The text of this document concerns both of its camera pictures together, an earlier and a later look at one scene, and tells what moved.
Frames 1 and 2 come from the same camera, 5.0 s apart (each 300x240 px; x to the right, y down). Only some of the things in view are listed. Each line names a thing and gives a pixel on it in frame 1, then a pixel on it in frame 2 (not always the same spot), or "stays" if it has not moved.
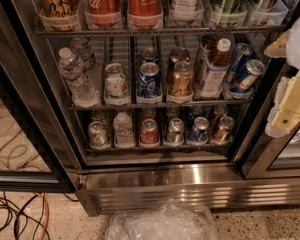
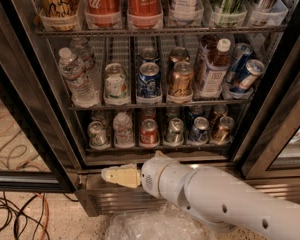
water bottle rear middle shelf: x=82 y=48 stays
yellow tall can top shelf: x=59 y=5 stays
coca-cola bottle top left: x=102 y=6 stays
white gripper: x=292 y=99 to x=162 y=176
